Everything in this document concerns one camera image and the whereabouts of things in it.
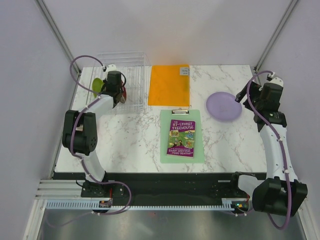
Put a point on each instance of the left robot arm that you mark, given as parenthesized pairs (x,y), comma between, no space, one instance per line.
(80,134)

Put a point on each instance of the red floral plate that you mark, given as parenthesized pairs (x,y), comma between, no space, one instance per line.
(123,93)

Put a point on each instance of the mint green clipboard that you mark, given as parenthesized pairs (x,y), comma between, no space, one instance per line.
(165,118)

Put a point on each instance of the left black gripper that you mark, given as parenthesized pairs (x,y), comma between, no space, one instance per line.
(106,81)

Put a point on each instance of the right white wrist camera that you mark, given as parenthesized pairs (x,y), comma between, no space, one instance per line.
(275,79)

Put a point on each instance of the white slotted cable duct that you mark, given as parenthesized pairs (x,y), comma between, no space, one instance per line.
(226,204)

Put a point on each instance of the orange folder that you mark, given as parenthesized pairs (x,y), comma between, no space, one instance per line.
(169,86)

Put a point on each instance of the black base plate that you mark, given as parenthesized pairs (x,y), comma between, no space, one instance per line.
(165,188)

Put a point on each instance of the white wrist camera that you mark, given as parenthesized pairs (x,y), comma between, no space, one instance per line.
(275,79)
(109,68)

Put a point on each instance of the lilac plastic plate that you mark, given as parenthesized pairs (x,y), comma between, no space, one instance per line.
(223,107)

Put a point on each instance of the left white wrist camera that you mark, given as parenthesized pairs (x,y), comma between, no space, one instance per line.
(109,68)

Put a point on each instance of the white wire dish rack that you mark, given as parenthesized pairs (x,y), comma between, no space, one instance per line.
(132,64)

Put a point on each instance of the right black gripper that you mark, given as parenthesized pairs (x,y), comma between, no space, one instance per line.
(254,89)

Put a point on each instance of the purple treehouse book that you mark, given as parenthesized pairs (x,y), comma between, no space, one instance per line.
(181,140)

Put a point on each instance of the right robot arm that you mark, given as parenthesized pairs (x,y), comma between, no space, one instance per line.
(280,192)

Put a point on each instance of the green plate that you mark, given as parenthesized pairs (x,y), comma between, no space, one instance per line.
(97,85)

